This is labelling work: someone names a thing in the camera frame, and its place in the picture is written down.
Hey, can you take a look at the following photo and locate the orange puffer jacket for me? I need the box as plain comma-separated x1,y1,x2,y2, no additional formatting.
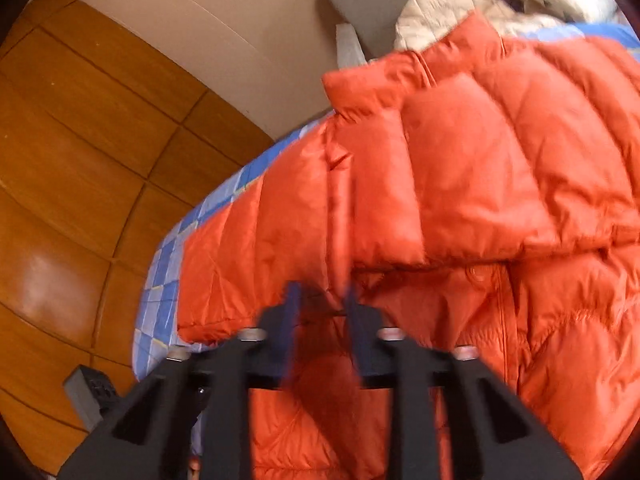
176,10,640,480

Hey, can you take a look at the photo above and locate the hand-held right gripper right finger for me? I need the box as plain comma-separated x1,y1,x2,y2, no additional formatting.
344,284,585,480

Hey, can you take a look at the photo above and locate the beige quilted jacket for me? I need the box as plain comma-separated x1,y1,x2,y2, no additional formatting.
394,0,566,52

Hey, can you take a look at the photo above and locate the blue plaid bed sheet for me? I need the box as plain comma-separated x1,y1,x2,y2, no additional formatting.
131,24,640,461

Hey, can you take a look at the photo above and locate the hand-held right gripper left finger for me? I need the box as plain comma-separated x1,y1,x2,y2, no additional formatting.
59,281,302,480

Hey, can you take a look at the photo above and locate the grey plastic box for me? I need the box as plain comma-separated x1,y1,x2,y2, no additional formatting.
63,366,123,431

